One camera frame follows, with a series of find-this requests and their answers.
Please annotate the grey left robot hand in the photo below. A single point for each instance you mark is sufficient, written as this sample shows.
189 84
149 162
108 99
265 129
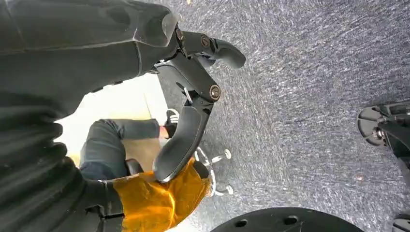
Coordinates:
80 54

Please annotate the person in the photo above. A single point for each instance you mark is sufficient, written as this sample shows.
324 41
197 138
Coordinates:
105 147

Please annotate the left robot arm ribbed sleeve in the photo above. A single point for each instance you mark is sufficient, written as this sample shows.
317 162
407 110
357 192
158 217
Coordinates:
32 166

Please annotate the black office chair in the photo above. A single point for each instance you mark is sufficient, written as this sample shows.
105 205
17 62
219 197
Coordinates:
214 158

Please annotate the black disc with holes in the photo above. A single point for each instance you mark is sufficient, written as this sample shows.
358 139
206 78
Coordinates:
282 222

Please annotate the black robot foot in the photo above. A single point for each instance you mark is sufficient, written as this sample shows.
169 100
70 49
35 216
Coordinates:
387 128

